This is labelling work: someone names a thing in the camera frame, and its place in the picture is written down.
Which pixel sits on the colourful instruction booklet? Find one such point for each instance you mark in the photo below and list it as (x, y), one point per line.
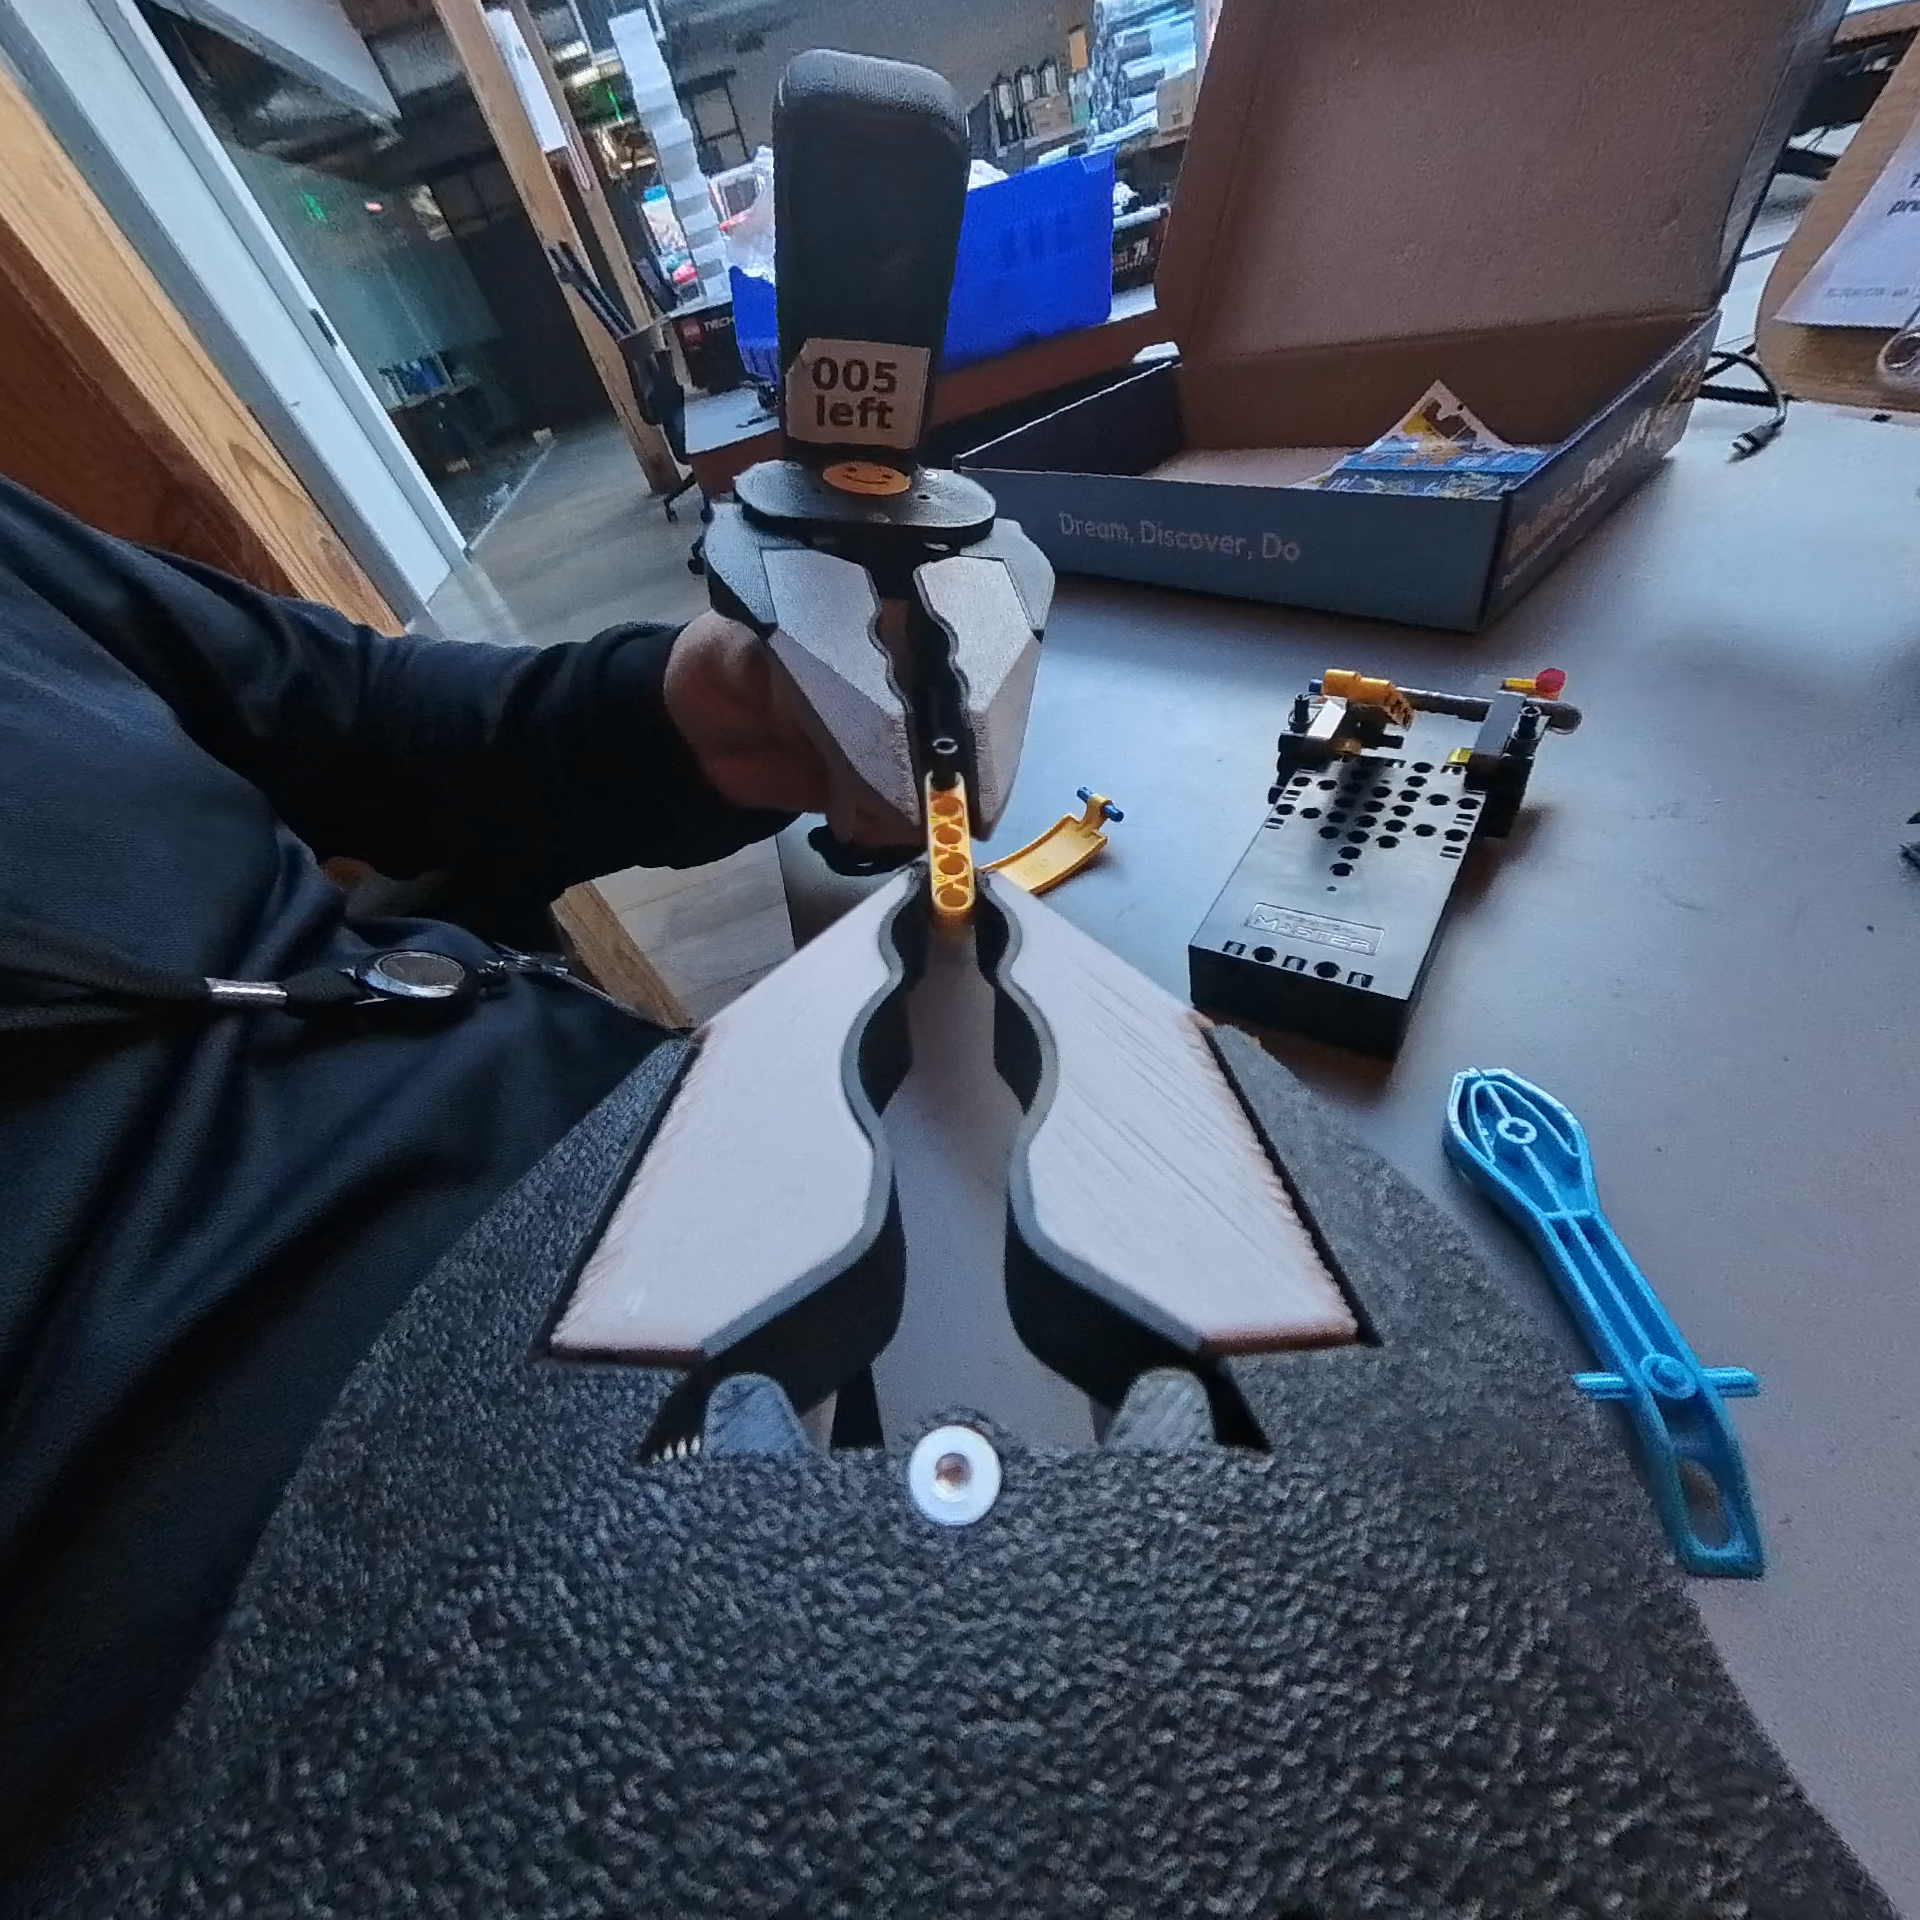
(1441, 453)

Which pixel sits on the black office chair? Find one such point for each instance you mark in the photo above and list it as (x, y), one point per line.
(662, 406)

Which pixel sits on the person's left hand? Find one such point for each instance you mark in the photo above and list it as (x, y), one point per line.
(737, 707)

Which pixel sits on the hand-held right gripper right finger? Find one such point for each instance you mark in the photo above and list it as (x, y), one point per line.
(1170, 1171)

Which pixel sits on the person's left forearm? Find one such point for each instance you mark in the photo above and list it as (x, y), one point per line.
(495, 737)

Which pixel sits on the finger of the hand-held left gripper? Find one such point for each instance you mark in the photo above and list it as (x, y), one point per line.
(997, 660)
(841, 660)

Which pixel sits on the brown cardboard box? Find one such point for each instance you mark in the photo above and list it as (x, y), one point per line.
(1845, 345)

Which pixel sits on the yellow toy brick assembly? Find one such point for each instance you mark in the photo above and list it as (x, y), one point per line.
(1050, 858)

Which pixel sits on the wide wooden post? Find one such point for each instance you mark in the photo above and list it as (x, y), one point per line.
(134, 375)

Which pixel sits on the black toy battery box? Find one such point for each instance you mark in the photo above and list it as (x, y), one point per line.
(1321, 914)

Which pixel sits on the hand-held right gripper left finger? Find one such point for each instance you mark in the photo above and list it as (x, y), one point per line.
(747, 1171)

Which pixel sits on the slim wooden post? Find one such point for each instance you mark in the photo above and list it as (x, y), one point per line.
(555, 225)

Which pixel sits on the open blue cardboard box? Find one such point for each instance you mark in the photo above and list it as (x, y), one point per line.
(1426, 181)

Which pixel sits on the yellow brick beam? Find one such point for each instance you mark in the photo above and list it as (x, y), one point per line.
(950, 858)

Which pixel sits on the blue brick separator tool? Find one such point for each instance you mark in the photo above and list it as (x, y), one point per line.
(1592, 1273)

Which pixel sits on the blue plastic bin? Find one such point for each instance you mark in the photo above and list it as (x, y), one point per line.
(1036, 255)

